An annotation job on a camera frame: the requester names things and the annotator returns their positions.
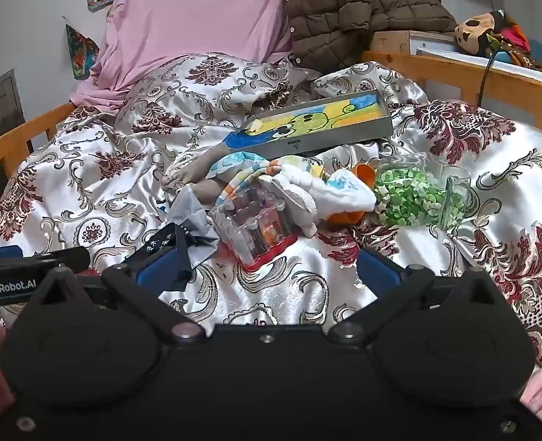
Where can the floral satin blanket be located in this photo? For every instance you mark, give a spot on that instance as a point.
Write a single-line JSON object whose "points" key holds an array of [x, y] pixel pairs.
{"points": [[115, 156]]}

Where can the brown quilted jacket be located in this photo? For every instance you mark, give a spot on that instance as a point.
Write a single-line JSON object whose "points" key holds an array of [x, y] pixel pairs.
{"points": [[335, 9]]}

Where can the clear bottle case red base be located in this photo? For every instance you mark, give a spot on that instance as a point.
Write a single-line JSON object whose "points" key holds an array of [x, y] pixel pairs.
{"points": [[257, 229]]}

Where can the clear jar of green stars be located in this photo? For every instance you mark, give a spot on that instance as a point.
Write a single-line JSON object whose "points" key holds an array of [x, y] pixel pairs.
{"points": [[404, 193]]}

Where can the blue white baby sock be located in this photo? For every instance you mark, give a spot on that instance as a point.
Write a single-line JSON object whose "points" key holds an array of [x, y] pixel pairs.
{"points": [[227, 163]]}

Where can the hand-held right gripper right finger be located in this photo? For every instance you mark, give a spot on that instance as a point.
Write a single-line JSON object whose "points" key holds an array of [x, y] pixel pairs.
{"points": [[376, 268]]}

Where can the yellow striped cloth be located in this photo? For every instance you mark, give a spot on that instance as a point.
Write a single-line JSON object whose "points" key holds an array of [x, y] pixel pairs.
{"points": [[252, 174]]}

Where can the wooden crate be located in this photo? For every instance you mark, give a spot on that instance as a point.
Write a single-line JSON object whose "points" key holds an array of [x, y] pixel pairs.
{"points": [[390, 43]]}

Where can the grey tray with painted bottom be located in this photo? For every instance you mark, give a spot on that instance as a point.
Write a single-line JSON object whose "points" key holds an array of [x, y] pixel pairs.
{"points": [[298, 121]]}

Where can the pink hanging cloth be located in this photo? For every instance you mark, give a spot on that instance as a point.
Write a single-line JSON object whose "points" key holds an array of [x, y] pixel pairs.
{"points": [[184, 18]]}

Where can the grey cloth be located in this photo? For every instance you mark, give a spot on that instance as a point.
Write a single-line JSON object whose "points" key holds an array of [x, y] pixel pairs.
{"points": [[186, 213]]}

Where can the wooden bed frame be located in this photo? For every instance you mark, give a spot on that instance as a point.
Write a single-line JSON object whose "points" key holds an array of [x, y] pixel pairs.
{"points": [[459, 76]]}

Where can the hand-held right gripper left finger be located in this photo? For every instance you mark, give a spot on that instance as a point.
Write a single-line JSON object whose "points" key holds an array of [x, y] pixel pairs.
{"points": [[154, 271]]}

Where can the white board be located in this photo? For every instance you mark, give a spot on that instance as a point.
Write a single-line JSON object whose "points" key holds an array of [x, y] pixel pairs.
{"points": [[505, 66]]}

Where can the colourful wall poster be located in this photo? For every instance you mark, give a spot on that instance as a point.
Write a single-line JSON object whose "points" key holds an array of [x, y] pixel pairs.
{"points": [[80, 48]]}

